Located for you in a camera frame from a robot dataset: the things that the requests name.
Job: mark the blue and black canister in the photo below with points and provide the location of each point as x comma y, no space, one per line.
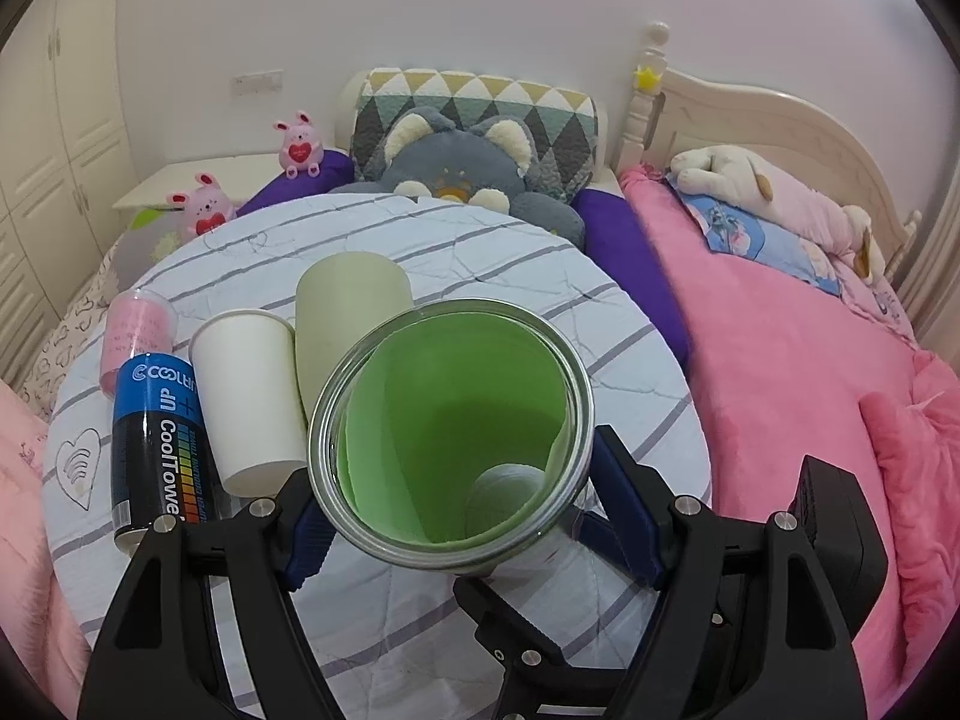
154,435

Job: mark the heart print bed sheet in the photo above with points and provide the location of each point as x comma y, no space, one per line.
64,349

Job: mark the white paper cup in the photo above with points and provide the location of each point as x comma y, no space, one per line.
247,390

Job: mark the white wall socket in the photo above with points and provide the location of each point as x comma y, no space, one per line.
258,80

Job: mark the cream wooden headboard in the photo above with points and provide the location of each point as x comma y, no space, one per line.
780,116

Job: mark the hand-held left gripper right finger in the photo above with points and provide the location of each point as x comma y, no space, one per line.
626,495

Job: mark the light pink quilt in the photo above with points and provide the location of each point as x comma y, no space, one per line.
30,540

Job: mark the cream plastic cup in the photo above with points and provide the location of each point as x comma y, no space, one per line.
345,307

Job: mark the white and pink dog plush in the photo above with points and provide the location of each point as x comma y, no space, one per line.
795,199

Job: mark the white nightstand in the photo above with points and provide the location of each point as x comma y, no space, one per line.
202,176

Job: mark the triangle patterned pillow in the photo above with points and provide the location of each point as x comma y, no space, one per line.
540,109

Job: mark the grey cat plush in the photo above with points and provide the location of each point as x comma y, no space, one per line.
450,157

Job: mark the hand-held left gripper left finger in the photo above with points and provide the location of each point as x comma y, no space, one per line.
307,540

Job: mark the cream wardrobe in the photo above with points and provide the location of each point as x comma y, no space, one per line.
52,142

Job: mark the yellow star sticker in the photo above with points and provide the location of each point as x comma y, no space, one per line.
646,76

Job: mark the glass cup with green sleeve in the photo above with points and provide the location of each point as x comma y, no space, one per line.
450,405

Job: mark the pink fleece blanket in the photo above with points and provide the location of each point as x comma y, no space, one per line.
772,390

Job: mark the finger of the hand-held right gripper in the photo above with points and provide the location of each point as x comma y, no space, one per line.
517,630

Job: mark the clear tube with pink towel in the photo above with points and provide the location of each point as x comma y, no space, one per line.
139,330

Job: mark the grey cushion with green patch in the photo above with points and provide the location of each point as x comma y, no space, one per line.
139,247

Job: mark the blue printed pillow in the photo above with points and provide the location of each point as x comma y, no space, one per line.
742,236

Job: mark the pink bunny plush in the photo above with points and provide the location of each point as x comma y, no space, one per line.
298,146
204,206

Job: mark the purple pillow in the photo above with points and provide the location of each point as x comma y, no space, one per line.
637,270
300,184

